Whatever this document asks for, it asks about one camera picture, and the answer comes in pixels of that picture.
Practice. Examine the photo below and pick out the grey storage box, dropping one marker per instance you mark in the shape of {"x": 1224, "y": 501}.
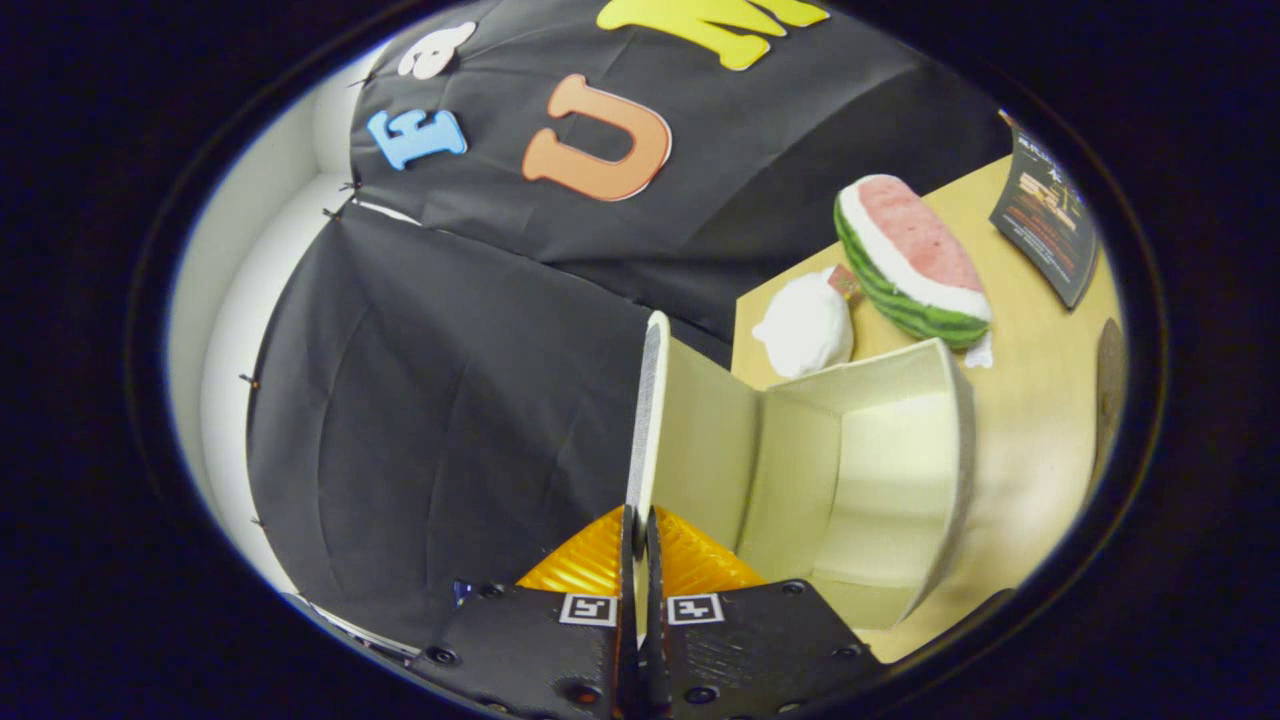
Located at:
{"x": 860, "y": 480}

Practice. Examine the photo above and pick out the brown fuzzy shoe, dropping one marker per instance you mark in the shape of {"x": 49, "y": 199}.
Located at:
{"x": 1110, "y": 400}

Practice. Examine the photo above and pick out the white plush toy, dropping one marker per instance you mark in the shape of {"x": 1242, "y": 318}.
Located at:
{"x": 805, "y": 325}

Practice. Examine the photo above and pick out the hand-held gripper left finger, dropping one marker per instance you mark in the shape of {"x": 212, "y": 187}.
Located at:
{"x": 530, "y": 650}

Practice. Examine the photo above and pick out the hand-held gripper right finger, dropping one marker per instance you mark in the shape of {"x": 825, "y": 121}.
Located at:
{"x": 750, "y": 650}

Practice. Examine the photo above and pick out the watermelon slice plush toy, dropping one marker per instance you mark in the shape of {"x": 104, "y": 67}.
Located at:
{"x": 915, "y": 250}

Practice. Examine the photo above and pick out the dark cover book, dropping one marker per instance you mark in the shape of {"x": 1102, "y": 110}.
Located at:
{"x": 1045, "y": 220}

